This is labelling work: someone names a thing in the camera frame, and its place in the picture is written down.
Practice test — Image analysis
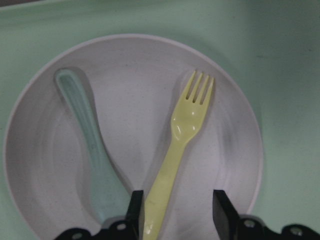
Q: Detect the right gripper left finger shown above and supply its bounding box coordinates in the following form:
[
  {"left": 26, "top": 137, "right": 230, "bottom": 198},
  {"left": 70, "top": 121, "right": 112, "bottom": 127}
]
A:
[{"left": 125, "top": 190, "right": 145, "bottom": 240}]

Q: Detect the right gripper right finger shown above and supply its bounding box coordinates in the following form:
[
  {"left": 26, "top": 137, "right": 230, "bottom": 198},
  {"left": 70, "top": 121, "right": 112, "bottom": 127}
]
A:
[{"left": 212, "top": 189, "right": 240, "bottom": 240}]

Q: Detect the yellow plastic fork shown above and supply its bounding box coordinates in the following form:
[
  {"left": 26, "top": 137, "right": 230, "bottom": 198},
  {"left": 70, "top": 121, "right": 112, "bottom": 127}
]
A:
[{"left": 142, "top": 71, "right": 215, "bottom": 240}]

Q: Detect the white round plate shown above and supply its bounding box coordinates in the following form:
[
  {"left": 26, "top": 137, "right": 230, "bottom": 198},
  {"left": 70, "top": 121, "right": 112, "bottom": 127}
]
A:
[{"left": 3, "top": 34, "right": 263, "bottom": 240}]

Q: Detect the pale green plastic spoon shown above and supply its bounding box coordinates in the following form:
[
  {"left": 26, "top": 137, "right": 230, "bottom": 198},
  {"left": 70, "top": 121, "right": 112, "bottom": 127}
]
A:
[{"left": 54, "top": 68, "right": 131, "bottom": 223}]

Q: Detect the light green tray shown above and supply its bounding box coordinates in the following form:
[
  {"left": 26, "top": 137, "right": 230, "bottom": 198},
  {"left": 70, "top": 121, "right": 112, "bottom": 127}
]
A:
[{"left": 0, "top": 0, "right": 320, "bottom": 231}]

